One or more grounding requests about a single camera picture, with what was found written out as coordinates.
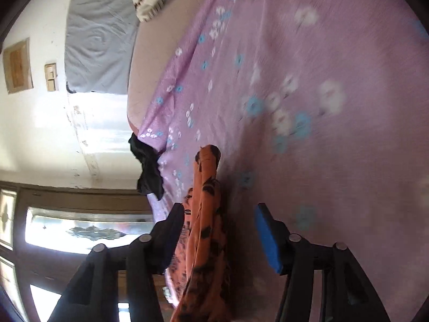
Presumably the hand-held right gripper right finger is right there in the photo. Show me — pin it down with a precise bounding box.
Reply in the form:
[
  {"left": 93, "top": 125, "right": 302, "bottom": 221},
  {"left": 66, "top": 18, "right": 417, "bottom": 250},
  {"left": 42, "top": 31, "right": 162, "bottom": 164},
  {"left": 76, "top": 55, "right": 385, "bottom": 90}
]
[{"left": 254, "top": 203, "right": 391, "bottom": 322}]

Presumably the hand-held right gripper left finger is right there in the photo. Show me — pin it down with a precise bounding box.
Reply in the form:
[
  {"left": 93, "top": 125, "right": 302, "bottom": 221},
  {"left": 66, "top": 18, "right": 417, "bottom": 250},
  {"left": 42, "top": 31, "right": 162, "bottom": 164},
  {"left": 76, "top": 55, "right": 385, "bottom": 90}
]
[{"left": 47, "top": 203, "right": 185, "bottom": 322}]

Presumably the orange black floral blouse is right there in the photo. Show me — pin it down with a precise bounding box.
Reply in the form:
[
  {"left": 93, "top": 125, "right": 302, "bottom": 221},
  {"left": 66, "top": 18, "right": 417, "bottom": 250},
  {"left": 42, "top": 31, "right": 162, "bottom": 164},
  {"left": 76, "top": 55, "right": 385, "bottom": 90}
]
[{"left": 164, "top": 144, "right": 235, "bottom": 322}]

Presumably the black garment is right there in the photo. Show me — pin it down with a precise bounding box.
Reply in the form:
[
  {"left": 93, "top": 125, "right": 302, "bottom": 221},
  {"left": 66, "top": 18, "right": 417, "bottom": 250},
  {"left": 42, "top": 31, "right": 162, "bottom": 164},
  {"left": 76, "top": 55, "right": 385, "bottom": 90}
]
[{"left": 129, "top": 133, "right": 165, "bottom": 201}]

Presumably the stained glass door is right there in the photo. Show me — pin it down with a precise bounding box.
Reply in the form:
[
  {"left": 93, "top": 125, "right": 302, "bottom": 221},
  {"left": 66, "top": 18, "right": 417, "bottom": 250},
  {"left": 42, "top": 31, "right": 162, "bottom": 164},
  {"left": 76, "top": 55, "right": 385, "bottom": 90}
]
[{"left": 0, "top": 180, "right": 168, "bottom": 322}]

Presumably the purple floral bed sheet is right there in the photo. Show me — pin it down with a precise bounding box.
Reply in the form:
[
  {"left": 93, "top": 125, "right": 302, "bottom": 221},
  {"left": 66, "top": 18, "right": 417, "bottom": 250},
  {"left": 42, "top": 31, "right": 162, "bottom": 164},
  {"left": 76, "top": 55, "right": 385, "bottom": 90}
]
[{"left": 137, "top": 0, "right": 429, "bottom": 322}]

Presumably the pink bed mattress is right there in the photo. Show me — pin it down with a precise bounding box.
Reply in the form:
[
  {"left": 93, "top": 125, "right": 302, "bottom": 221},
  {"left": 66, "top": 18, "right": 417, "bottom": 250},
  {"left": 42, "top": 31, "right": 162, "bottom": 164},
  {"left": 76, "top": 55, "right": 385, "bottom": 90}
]
[{"left": 127, "top": 0, "right": 215, "bottom": 131}]

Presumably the grey pillow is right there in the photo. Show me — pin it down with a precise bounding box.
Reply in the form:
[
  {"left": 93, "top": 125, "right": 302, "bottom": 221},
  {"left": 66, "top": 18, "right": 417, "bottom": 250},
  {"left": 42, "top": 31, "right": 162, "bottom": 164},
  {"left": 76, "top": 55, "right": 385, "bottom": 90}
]
[{"left": 64, "top": 0, "right": 141, "bottom": 94}]

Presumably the double wall light switch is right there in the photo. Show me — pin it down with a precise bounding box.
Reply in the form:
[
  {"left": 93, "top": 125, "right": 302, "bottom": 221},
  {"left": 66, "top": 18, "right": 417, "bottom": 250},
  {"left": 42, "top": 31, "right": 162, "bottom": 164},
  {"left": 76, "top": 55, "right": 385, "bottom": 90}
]
[{"left": 44, "top": 62, "right": 59, "bottom": 92}]

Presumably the beige wall panel cover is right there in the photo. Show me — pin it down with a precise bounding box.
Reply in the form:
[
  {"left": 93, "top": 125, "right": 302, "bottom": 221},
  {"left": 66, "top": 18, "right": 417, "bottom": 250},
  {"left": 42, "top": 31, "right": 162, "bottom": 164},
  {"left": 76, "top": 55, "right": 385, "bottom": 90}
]
[{"left": 3, "top": 38, "right": 34, "bottom": 94}]

